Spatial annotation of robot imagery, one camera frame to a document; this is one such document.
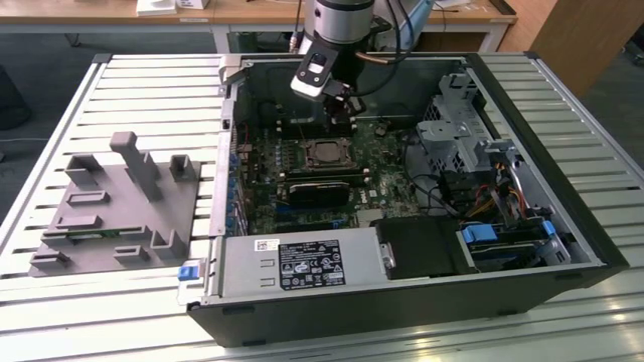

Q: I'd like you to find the silver-topped CPU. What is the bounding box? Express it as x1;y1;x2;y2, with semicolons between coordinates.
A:
307;142;349;163

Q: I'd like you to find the CPU socket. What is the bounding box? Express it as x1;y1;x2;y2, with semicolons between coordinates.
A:
299;137;361;170

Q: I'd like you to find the silver metal drive cage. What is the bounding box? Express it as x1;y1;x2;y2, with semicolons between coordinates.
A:
416;73;527;174

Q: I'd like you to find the green motherboard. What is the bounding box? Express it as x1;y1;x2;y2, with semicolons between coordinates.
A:
233;122;421;235

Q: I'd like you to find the black graphics card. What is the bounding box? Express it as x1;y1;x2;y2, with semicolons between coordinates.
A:
285;180;351;209

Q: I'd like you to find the silver chipset heatsink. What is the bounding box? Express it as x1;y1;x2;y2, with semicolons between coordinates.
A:
355;210;384;228

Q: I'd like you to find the white cardboard box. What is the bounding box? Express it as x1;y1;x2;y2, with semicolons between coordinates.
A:
133;0;180;17

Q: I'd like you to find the wooden cabinet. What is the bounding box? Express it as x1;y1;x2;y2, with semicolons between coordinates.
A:
495;0;644;100

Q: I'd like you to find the black plastic shroud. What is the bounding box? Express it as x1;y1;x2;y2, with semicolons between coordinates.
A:
372;217;477;281

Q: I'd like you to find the hard disk in blue carrier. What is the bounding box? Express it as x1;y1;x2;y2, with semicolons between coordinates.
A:
457;222;543;272

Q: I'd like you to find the silver power supply with label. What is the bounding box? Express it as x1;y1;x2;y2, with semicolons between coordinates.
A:
215;235;392;299

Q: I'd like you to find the grey parts rack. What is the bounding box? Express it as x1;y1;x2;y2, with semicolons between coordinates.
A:
29;130;203;279

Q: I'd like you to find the black PC case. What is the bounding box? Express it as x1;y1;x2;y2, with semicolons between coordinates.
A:
175;51;633;348

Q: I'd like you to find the green RAM stick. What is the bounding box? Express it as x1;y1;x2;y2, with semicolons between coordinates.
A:
68;229;125;241

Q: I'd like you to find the copper cable connector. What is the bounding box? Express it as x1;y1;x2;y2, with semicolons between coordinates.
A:
359;51;400;66

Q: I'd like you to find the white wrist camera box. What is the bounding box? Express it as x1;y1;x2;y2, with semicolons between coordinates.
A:
289;51;339;103

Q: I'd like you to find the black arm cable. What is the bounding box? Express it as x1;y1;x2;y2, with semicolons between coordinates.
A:
349;0;412;97

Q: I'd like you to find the yellow red wire bundle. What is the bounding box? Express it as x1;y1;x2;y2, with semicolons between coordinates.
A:
465;160;532;229

